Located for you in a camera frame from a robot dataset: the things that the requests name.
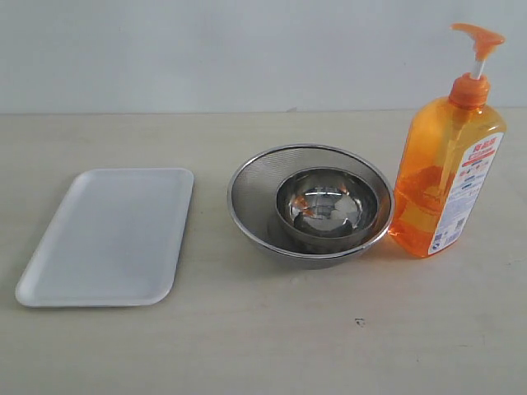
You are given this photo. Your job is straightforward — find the small stainless steel bowl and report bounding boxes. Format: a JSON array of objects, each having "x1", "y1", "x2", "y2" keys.
[{"x1": 275, "y1": 167, "x2": 380, "y2": 253}]

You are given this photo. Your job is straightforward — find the white rectangular foam tray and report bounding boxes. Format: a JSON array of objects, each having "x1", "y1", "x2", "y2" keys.
[{"x1": 15, "y1": 168, "x2": 194, "y2": 308}]

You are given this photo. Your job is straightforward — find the orange pump soap bottle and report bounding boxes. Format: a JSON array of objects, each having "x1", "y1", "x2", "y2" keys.
[{"x1": 389, "y1": 23, "x2": 506, "y2": 258}]

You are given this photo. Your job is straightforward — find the steel mesh colander basket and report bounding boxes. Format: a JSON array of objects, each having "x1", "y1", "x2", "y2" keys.
[{"x1": 227, "y1": 143, "x2": 394, "y2": 270}]

